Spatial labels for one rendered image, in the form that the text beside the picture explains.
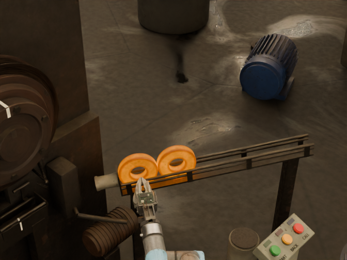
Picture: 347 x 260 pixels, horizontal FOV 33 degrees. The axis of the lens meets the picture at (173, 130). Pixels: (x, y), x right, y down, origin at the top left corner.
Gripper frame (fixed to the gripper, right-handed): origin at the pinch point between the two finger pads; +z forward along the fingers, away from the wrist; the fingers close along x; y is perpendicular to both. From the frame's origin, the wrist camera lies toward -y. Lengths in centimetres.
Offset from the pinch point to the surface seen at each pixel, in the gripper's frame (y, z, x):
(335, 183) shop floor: -84, 27, -117
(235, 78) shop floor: -120, 136, -92
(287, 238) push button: -1, -32, -50
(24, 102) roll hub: 55, 3, 37
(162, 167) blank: -1.3, 5.7, -9.5
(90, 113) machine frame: 6.7, 29.9, 16.1
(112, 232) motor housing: -17.5, -11.4, 13.2
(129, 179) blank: -5.1, 4.5, 4.0
